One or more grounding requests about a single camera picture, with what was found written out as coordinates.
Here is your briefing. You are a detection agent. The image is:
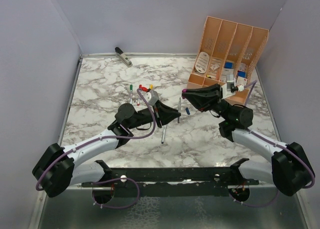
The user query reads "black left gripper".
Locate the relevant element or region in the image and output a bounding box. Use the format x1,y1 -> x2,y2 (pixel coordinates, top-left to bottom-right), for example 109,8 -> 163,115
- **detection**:
128,99 -> 181,130

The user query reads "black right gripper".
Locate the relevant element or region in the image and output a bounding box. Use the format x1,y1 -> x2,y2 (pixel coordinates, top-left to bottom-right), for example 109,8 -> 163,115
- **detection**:
182,83 -> 233,121

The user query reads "white marker purple end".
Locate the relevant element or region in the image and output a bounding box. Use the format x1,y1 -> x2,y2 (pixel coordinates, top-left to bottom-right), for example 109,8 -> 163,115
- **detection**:
177,97 -> 182,124

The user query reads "white marker red end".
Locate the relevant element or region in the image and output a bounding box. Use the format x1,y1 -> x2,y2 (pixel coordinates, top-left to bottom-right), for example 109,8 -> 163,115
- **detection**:
137,94 -> 141,106

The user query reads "white marker green end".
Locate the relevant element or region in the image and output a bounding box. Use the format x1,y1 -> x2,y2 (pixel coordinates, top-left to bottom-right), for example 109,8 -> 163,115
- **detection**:
129,86 -> 133,104

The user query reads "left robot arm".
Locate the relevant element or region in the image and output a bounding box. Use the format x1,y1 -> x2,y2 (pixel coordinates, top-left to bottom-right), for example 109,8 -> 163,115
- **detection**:
32,100 -> 181,198

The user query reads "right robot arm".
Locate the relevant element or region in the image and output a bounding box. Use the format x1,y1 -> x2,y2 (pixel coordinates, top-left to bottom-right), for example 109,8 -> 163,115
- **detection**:
181,82 -> 316,196

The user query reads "white marker blue end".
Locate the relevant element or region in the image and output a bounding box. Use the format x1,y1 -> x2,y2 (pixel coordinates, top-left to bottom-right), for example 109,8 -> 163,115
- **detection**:
161,125 -> 167,144

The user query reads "white red card box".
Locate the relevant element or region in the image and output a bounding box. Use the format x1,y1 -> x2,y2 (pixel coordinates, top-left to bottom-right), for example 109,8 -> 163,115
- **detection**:
237,70 -> 248,79

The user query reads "blue white box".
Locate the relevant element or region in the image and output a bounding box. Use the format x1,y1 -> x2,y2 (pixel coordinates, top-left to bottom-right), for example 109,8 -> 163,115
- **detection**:
224,61 -> 235,69

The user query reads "white oval perforated plate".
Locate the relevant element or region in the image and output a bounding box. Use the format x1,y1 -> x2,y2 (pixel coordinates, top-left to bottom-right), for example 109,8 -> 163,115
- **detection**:
194,51 -> 210,74

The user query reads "peach desk organizer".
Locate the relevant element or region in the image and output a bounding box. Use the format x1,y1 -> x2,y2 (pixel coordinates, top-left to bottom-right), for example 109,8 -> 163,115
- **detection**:
187,16 -> 269,105

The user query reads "grey stapler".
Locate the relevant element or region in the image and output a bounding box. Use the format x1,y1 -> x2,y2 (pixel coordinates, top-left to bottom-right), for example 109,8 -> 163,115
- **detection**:
114,47 -> 132,67

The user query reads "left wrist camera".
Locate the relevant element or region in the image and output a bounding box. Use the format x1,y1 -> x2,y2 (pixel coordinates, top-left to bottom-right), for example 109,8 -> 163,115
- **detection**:
144,90 -> 159,107

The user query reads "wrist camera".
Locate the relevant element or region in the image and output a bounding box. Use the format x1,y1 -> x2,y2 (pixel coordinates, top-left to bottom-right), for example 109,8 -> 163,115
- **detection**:
221,74 -> 245,99
144,90 -> 159,107

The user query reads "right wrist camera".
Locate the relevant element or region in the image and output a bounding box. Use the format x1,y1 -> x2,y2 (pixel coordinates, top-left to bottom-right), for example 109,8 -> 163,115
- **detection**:
221,74 -> 245,99

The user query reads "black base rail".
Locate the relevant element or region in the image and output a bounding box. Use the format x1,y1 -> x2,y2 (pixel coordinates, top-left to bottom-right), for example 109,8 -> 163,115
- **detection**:
81,159 -> 259,198

